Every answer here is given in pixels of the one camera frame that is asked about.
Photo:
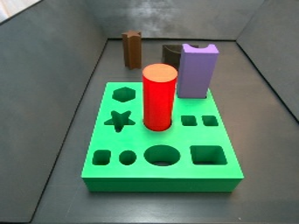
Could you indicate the brown star prism block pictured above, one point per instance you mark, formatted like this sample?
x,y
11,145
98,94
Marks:
x,y
133,49

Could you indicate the purple notched rectangular block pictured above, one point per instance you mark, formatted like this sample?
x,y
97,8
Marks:
x,y
198,62

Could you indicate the black curved bracket stand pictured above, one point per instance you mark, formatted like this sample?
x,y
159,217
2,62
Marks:
x,y
173,55

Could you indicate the green shape sorter board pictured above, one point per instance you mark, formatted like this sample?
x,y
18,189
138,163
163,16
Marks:
x,y
189,158

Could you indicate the red cylinder block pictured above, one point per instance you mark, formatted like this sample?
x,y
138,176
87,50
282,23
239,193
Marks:
x,y
159,81

